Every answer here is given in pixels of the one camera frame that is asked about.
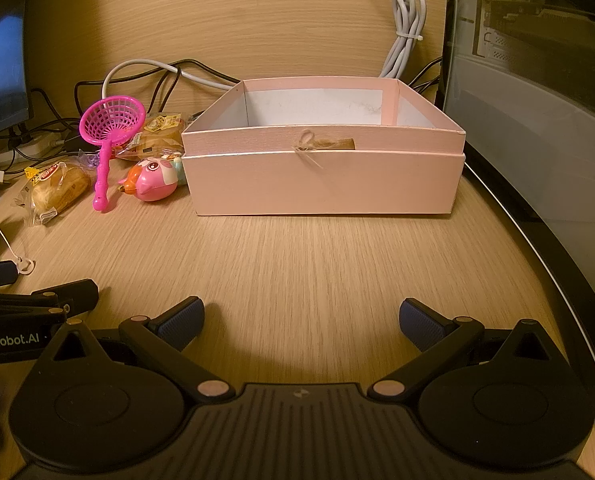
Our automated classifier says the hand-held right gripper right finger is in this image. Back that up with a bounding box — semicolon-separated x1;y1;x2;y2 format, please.
367;298;551;403

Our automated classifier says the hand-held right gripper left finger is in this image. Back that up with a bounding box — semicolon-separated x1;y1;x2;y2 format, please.
52;297;232;405

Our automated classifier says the bread roll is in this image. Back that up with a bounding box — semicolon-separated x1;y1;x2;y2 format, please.
16;156;94;227

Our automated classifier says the pink owl toy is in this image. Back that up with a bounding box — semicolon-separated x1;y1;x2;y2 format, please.
118;156;188;203

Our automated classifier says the pink cardboard box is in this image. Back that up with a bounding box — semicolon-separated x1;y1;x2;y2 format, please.
182;77;467;217

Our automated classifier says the white string tag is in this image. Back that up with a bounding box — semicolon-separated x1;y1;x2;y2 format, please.
0;215;37;276

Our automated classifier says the bundled grey cable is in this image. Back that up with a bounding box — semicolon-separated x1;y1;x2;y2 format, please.
377;0;427;80

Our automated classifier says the white power strip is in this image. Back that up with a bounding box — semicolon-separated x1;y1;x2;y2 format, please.
0;132;67;167

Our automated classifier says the pastry yellow label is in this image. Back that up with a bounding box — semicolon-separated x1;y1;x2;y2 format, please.
115;112;186;162

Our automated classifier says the pink plastic toy net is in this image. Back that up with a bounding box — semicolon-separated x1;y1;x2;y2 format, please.
80;98;147;212

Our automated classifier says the glass-sided computer case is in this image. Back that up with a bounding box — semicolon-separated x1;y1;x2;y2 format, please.
440;0;595;427

